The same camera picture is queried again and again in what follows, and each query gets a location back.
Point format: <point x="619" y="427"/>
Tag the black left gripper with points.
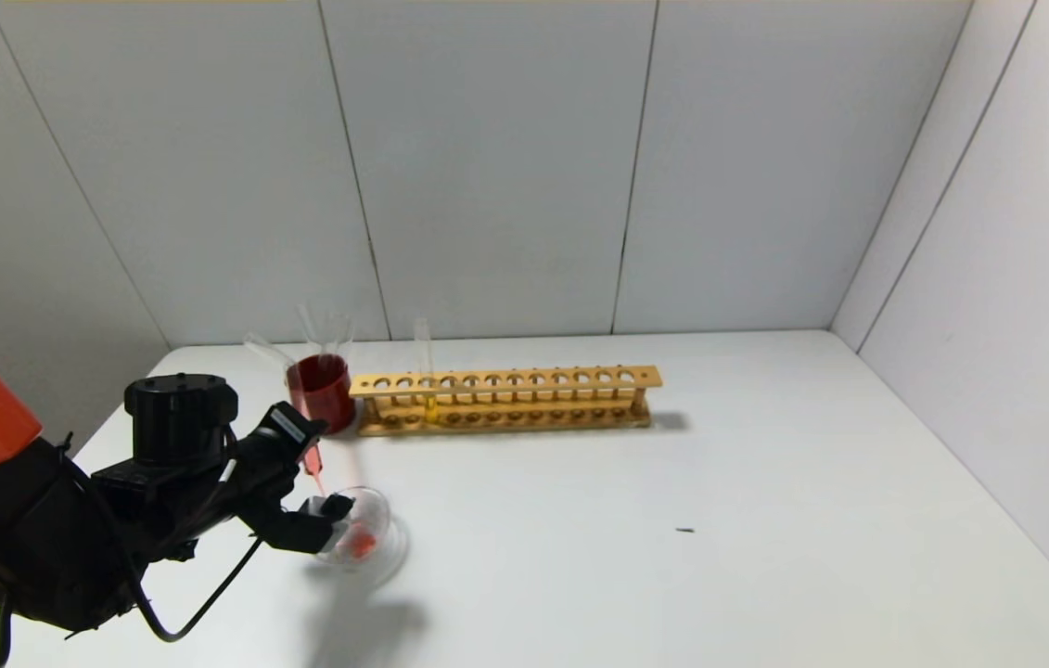
<point x="288" y="426"/>

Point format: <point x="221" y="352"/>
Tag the test tube with red pigment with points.
<point x="313" y="464"/>

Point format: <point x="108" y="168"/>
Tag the test tube with yellow pigment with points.
<point x="425" y="353"/>

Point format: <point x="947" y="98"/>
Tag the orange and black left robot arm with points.
<point x="23" y="547"/>

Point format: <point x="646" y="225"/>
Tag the empty clear glass test tube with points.
<point x="269" y="350"/>
<point x="312" y="329"/>
<point x="344" y="336"/>

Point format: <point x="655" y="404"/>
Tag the wooden test tube rack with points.
<point x="524" y="380"/>

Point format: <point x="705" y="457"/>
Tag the clear glass beaker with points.
<point x="366" y="538"/>

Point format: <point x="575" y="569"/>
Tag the red plastic cup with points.
<point x="327" y="399"/>

